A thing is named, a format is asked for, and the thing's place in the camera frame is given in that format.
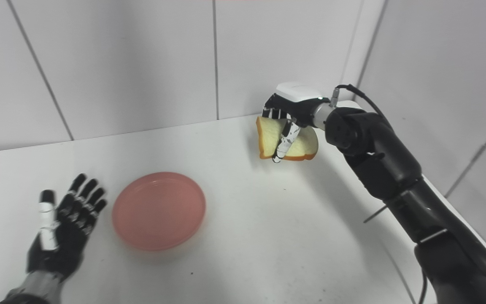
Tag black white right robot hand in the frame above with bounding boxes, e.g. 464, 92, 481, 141
262, 82, 330, 163

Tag slice of white bread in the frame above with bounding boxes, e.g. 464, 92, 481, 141
256, 116, 319, 161

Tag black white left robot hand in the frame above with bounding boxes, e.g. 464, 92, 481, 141
27, 173, 108, 281

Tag pink round plate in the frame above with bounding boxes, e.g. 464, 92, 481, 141
112, 171, 206, 252

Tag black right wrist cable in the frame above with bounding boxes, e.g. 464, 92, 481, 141
331, 84, 392, 127

